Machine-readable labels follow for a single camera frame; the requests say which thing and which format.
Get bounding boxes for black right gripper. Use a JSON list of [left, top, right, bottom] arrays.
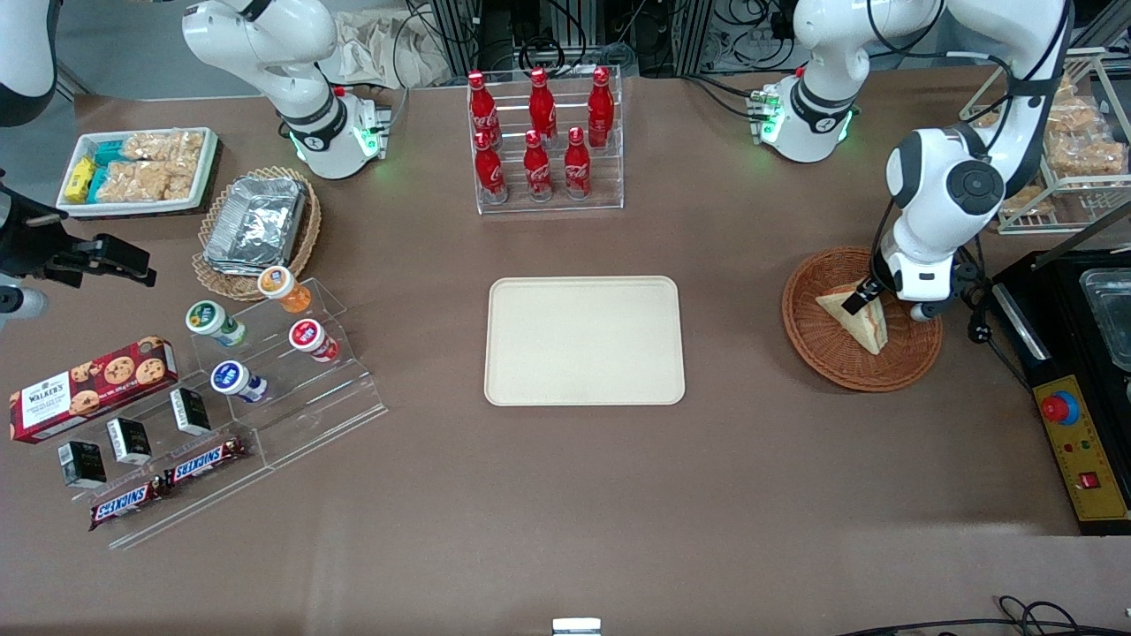
[[0, 181, 158, 289]]

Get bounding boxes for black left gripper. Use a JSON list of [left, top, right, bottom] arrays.
[[842, 254, 893, 317]]

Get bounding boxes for triangular sandwich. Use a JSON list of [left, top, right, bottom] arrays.
[[815, 281, 888, 356]]

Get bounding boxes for round brown wicker basket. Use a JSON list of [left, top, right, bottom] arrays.
[[782, 246, 944, 393]]

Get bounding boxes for white rectangular snack tray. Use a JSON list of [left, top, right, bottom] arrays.
[[56, 126, 222, 219]]

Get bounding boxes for light woven wicker basket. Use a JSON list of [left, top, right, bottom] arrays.
[[193, 166, 323, 302]]

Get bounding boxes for beige plastic tray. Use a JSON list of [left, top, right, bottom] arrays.
[[484, 276, 687, 407]]

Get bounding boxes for green-lid yogurt cup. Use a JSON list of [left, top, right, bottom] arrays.
[[186, 300, 247, 347]]

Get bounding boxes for red Walkers cookie box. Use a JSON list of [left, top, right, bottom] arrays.
[[9, 336, 178, 444]]

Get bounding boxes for stacked aluminium foil containers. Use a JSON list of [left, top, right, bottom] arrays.
[[203, 177, 308, 275]]

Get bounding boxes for blue-lid yogurt cup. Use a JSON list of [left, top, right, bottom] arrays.
[[210, 360, 268, 404]]

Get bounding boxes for orange-lid yogurt cup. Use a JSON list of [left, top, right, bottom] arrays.
[[258, 266, 313, 314]]

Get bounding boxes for small black carton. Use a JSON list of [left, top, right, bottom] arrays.
[[106, 418, 152, 466], [58, 441, 107, 489], [170, 388, 212, 436]]

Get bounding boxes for black countertop appliance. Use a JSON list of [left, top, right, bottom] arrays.
[[994, 208, 1131, 416]]

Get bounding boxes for red-lid yogurt cup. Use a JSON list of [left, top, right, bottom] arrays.
[[289, 319, 340, 363]]

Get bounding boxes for Snickers chocolate bar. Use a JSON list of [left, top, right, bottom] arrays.
[[88, 477, 169, 531], [164, 436, 248, 488]]

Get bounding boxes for clear plastic container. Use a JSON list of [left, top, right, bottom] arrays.
[[1080, 269, 1131, 372]]

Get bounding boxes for clear acrylic stepped stand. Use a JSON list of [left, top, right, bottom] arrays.
[[190, 278, 390, 469], [18, 380, 273, 550]]

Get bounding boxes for yellow emergency stop control box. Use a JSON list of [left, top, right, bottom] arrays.
[[1032, 375, 1131, 536]]

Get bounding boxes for red cola bottle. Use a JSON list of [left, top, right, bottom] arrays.
[[528, 67, 558, 142], [467, 71, 501, 148], [588, 66, 616, 148], [474, 131, 510, 205], [523, 130, 554, 203], [564, 126, 594, 201]]

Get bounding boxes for clear acrylic bottle rack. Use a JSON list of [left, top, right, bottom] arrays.
[[467, 66, 625, 216]]

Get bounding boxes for crumpled beige bag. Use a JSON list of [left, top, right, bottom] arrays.
[[320, 9, 452, 89]]

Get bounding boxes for metal equipment rack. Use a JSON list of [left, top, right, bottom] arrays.
[[424, 0, 787, 80]]

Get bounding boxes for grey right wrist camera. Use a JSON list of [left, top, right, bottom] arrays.
[[0, 284, 49, 324]]

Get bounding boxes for black appliance power cable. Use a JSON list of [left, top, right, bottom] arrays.
[[965, 247, 1035, 390]]

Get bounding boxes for black arm-mounted cable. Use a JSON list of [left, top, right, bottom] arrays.
[[866, 0, 1074, 276]]

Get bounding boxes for white wire shelf rack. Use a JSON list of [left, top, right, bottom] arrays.
[[960, 49, 1131, 235]]

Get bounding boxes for black floor cable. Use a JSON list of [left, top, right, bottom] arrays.
[[835, 596, 1131, 636]]

